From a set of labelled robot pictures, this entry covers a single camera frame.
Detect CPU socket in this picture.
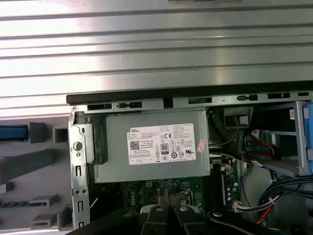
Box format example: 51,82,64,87
157,188,194,209

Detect RAM stick in motherboard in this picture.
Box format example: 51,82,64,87
219,166,229,212

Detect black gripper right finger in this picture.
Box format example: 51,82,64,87
174,205,278,235

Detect grey parts rack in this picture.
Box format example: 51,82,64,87
0,119,74,232

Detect red orange wire bundle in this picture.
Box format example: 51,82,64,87
246,143,279,164

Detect grey power supply unit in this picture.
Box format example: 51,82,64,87
93,109,211,184

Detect black PC case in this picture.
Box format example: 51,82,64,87
65,84,313,235

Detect hard disk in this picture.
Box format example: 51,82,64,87
0,124,29,142

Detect green motherboard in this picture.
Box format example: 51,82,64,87
89,156,243,225

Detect metal optical drive cage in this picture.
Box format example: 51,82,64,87
266,99,313,177

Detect blue drive latch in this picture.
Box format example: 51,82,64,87
301,104,313,173

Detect yellow power wires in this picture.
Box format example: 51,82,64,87
209,115,240,147

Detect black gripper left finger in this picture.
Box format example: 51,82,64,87
66,205,170,235

